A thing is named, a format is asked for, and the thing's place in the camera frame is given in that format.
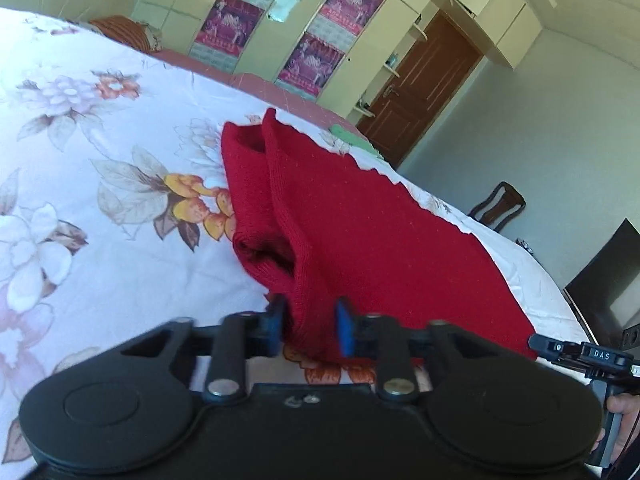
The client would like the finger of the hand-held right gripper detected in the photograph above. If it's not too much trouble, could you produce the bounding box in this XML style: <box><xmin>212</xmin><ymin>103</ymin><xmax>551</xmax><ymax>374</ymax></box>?
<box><xmin>528</xmin><ymin>333</ymin><xmax>585</xmax><ymax>362</ymax></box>

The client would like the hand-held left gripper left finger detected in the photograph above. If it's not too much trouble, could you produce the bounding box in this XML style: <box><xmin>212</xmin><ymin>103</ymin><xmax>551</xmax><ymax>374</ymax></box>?
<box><xmin>120</xmin><ymin>294</ymin><xmax>288</xmax><ymax>404</ymax></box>

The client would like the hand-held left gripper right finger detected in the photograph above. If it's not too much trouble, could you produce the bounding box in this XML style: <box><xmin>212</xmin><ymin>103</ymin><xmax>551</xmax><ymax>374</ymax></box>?
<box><xmin>335</xmin><ymin>297</ymin><xmax>482</xmax><ymax>404</ymax></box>

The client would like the red knit sweater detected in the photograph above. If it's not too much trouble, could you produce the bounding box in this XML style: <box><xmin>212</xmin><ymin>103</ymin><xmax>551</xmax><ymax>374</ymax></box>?
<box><xmin>220</xmin><ymin>107</ymin><xmax>538</xmax><ymax>367</ymax></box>

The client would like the person's right hand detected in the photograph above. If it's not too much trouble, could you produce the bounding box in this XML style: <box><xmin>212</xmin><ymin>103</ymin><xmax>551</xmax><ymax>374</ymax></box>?
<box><xmin>592</xmin><ymin>393</ymin><xmax>640</xmax><ymax>456</ymax></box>

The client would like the black television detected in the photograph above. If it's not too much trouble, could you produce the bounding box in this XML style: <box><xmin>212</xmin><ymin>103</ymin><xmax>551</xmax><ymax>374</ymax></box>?
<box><xmin>563</xmin><ymin>217</ymin><xmax>640</xmax><ymax>348</ymax></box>

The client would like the dark wooden chair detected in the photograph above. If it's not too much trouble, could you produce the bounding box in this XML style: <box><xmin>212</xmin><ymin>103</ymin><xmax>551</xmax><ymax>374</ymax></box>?
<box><xmin>468</xmin><ymin>181</ymin><xmax>527</xmax><ymax>234</ymax></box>

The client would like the folded green cloth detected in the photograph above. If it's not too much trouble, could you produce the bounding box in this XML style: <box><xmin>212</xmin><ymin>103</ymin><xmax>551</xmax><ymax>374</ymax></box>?
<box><xmin>327</xmin><ymin>122</ymin><xmax>387</xmax><ymax>162</ymax></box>

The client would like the white floral bedsheet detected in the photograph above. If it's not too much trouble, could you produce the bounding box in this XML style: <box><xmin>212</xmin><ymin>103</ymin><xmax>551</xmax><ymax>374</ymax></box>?
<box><xmin>0</xmin><ymin>6</ymin><xmax>592</xmax><ymax>461</ymax></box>

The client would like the brown wooden door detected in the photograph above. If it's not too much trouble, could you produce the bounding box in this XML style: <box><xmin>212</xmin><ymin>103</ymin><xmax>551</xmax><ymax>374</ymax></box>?
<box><xmin>356</xmin><ymin>10</ymin><xmax>484</xmax><ymax>169</ymax></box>

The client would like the cream wardrobe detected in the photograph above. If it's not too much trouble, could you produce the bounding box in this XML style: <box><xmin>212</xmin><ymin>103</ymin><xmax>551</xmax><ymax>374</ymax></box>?
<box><xmin>130</xmin><ymin>0</ymin><xmax>544</xmax><ymax>132</ymax></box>

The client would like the striped orange pillow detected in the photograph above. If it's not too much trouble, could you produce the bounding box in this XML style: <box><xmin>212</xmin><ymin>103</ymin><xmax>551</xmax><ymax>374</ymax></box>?
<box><xmin>89</xmin><ymin>15</ymin><xmax>162</xmax><ymax>54</ymax></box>

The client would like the purple wall poster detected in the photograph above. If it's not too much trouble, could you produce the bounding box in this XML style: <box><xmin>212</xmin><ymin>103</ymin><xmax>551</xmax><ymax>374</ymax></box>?
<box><xmin>307</xmin><ymin>0</ymin><xmax>387</xmax><ymax>54</ymax></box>
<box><xmin>275</xmin><ymin>32</ymin><xmax>347</xmax><ymax>99</ymax></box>
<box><xmin>188</xmin><ymin>0</ymin><xmax>266</xmax><ymax>69</ymax></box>

